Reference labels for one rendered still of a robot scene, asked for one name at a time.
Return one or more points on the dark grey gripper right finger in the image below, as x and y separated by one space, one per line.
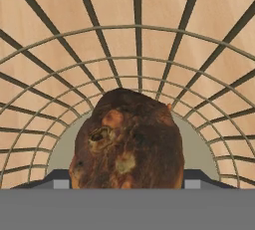
199 178

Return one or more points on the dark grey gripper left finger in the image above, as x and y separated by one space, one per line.
56 178

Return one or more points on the dark brown bread loaf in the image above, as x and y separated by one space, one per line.
127 141

